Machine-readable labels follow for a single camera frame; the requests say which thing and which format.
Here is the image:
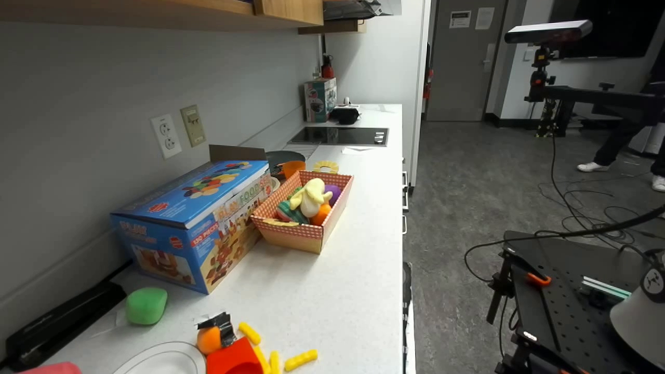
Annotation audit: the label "black induction cooktop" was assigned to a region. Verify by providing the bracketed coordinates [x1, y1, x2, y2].
[292, 127, 388, 146]

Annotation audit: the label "black optical breadboard table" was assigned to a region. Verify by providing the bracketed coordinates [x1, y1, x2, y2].
[486, 231, 660, 374]

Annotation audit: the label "wooden right cabinet door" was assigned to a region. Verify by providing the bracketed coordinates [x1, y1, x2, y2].
[252, 0, 325, 28]

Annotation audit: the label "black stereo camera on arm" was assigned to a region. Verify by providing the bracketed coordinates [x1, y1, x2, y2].
[505, 19, 592, 44]

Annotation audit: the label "white wall outlet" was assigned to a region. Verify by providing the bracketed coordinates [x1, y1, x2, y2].
[152, 114, 182, 159]

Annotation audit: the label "small teal box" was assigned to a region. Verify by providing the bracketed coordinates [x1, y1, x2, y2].
[302, 79, 337, 122]

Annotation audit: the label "green sponge toy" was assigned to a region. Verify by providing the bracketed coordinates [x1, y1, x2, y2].
[124, 287, 168, 326]

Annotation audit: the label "orange plastic cup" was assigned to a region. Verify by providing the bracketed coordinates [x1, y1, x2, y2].
[281, 160, 306, 180]

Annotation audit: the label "coral pink cloth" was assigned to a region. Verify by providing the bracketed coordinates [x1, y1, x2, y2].
[16, 361, 81, 374]

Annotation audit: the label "yellow toy banana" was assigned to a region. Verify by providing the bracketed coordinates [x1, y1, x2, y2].
[289, 178, 332, 218]

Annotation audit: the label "person's legs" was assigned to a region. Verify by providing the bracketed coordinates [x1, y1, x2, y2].
[575, 51, 665, 193]

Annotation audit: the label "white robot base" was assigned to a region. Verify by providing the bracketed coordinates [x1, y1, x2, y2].
[608, 252, 665, 374]

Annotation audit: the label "blue toy food box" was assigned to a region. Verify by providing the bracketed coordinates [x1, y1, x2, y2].
[113, 160, 270, 294]

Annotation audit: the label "clear round plate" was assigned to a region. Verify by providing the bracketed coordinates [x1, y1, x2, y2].
[114, 341, 206, 374]

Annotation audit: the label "red fries toy box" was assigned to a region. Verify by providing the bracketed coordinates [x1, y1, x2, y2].
[195, 311, 318, 374]

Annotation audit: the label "beige wall switch plate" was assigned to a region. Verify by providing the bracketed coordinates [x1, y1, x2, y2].
[180, 107, 206, 146]

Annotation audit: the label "black flat stapler device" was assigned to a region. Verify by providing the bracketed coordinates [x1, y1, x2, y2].
[4, 283, 127, 371]

